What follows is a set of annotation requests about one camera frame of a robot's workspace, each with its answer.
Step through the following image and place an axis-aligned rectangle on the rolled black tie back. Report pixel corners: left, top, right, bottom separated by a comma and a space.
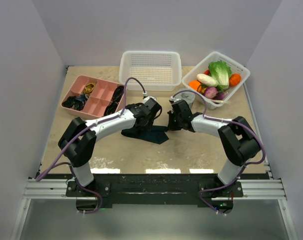
111, 85, 124, 103

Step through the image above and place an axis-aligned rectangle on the purple onion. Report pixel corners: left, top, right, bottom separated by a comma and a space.
203, 87, 218, 99

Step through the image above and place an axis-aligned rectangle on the rolled black tie left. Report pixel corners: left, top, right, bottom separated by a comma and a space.
61, 96, 77, 109

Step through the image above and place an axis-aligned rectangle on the orange fruit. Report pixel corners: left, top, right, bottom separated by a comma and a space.
188, 80, 202, 92
229, 73, 242, 87

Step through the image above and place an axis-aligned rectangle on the rolled yellow tie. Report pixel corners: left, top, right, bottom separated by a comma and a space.
83, 82, 96, 95

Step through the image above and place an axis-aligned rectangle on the orange fruit right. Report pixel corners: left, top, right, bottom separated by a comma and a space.
229, 73, 242, 87

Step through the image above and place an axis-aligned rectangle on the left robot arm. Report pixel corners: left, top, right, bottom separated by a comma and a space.
58, 96, 162, 196

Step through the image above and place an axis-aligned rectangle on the rolled black tie front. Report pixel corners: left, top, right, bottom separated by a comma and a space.
104, 102, 118, 116

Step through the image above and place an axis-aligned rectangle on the green lettuce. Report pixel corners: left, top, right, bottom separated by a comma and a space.
208, 60, 232, 87

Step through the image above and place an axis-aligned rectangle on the orange fruit left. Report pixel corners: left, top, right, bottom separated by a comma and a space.
188, 80, 202, 92

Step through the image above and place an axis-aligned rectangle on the purple eggplant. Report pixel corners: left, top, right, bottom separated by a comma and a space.
213, 91, 229, 101

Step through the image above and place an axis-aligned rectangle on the white vegetable basket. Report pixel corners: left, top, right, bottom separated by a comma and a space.
182, 51, 250, 110

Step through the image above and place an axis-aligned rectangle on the pink divided tray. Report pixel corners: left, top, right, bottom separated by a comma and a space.
60, 75, 124, 120

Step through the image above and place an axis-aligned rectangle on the grey cylinder roll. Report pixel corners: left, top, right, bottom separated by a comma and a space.
175, 91, 196, 109

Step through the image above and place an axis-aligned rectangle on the white empty basket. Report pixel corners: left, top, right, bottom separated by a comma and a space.
118, 50, 182, 92

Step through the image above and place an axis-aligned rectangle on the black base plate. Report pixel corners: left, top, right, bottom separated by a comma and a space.
66, 173, 244, 210

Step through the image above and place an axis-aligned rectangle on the white radish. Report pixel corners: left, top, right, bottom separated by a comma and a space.
196, 73, 218, 87

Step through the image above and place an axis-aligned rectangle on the dark green tie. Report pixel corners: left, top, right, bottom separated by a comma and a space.
121, 125, 169, 145

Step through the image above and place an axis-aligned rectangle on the rolled black tie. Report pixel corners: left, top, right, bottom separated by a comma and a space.
104, 102, 118, 116
61, 96, 77, 109
111, 85, 124, 103

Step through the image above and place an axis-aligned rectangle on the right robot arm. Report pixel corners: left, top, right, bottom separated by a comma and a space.
168, 99, 263, 197

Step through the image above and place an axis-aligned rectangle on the rolled blue tie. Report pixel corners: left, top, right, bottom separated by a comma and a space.
73, 94, 88, 111

